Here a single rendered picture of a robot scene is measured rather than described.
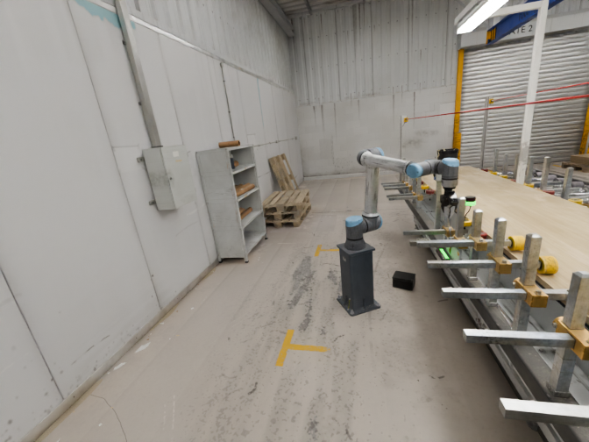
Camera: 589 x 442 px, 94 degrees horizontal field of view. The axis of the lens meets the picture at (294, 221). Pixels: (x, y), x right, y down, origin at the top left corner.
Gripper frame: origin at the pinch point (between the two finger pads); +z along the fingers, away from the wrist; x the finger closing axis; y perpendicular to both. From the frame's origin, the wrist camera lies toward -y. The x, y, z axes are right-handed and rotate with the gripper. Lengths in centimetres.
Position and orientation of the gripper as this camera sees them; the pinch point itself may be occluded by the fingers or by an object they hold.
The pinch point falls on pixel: (448, 217)
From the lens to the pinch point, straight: 202.1
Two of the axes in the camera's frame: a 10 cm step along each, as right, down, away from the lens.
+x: -9.7, 0.5, 2.3
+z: 1.2, 9.4, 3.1
